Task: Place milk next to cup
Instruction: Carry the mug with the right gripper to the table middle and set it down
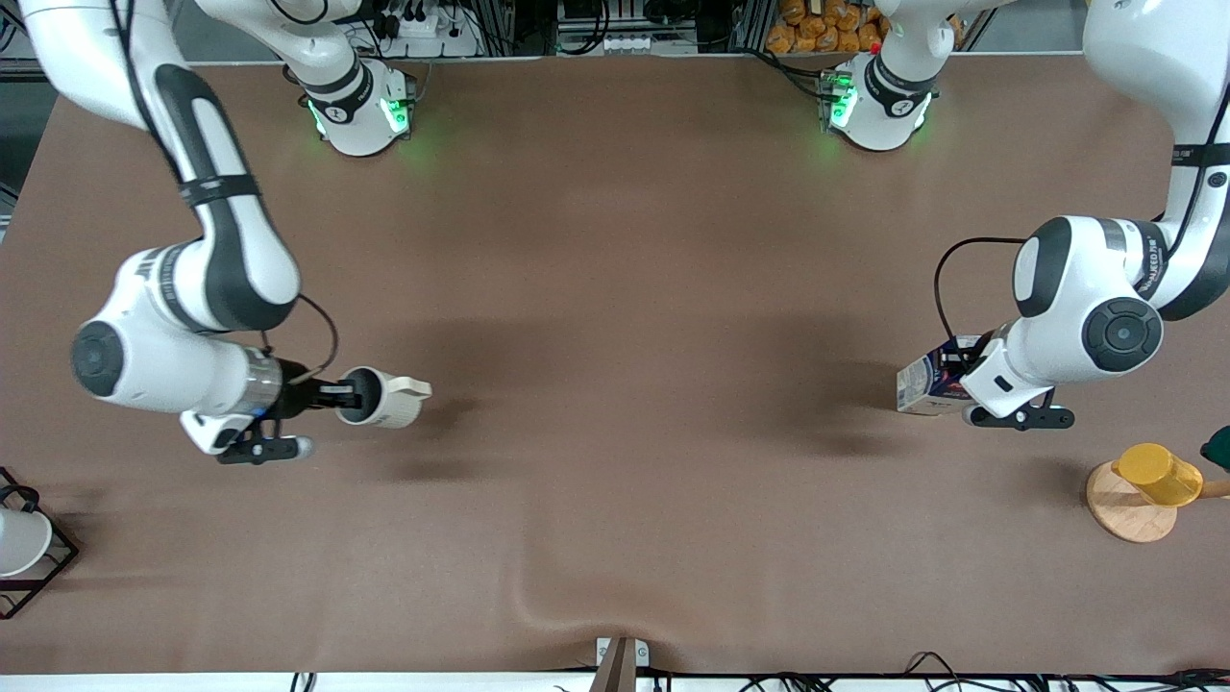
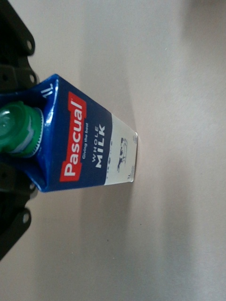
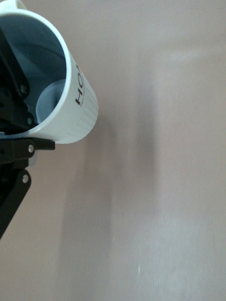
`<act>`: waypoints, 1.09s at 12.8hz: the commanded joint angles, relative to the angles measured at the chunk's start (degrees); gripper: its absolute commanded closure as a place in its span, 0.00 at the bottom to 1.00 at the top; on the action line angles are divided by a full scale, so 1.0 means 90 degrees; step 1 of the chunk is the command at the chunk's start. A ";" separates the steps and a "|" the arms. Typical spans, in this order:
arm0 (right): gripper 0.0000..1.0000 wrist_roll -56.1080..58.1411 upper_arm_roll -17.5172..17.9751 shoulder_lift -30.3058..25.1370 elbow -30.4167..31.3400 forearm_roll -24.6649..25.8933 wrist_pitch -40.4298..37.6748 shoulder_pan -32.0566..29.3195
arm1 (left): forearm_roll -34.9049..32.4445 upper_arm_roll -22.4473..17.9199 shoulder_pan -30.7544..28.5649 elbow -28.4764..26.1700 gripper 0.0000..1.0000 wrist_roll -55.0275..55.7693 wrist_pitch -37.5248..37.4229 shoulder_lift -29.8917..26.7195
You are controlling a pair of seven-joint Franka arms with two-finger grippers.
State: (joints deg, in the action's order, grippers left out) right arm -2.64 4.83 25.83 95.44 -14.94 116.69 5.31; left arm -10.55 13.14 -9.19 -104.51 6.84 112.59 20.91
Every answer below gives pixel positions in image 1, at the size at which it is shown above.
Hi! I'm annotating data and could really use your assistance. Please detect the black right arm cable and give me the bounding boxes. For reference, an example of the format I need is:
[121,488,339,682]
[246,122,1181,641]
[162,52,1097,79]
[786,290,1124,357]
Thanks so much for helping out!
[104,0,340,382]

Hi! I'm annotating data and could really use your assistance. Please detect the blue white milk carton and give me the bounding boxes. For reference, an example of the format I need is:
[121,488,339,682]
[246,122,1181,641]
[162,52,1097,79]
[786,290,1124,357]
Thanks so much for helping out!
[895,334,987,417]

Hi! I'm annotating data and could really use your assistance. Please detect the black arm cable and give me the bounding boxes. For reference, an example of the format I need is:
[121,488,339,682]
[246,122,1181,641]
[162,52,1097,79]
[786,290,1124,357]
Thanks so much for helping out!
[104,0,340,382]
[934,236,1031,362]

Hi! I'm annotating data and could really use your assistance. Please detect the brown table cover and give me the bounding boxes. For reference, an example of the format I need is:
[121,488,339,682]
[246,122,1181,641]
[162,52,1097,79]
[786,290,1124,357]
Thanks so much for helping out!
[0,53,1230,680]

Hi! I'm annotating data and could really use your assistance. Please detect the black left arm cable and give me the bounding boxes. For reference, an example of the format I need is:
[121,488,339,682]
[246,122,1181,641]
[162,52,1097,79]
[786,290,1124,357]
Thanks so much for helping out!
[934,236,1031,362]

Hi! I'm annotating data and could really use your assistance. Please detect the round wooden cup stand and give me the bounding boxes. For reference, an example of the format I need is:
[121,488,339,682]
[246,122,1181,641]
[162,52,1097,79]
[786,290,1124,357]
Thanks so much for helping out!
[1085,459,1230,545]

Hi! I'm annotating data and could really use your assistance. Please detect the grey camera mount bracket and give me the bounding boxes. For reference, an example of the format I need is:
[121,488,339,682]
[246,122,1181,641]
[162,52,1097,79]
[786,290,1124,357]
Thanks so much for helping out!
[593,635,652,692]

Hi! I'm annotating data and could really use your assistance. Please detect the yellow plastic cup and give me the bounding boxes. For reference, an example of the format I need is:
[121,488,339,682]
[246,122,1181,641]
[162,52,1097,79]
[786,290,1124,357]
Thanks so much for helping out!
[1111,442,1205,508]

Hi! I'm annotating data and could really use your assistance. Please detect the bag of orange breads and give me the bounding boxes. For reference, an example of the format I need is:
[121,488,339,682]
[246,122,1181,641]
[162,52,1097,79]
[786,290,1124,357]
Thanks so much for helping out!
[765,0,891,56]

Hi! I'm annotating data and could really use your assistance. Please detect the cream mug grey inside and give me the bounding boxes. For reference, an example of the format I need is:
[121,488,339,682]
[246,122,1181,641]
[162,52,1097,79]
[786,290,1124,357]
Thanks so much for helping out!
[335,366,434,432]

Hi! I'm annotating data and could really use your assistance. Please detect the small white power strip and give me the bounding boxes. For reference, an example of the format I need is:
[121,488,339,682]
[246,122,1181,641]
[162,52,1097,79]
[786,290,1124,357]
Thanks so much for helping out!
[598,32,676,56]

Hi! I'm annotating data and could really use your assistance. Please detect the black wire rack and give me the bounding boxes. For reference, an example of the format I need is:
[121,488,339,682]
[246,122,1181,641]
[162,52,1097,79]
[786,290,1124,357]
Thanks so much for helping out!
[0,466,81,621]

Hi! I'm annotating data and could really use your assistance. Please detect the white bowl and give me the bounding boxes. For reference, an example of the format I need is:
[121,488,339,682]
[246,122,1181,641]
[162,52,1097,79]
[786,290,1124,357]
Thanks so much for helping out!
[0,507,54,579]

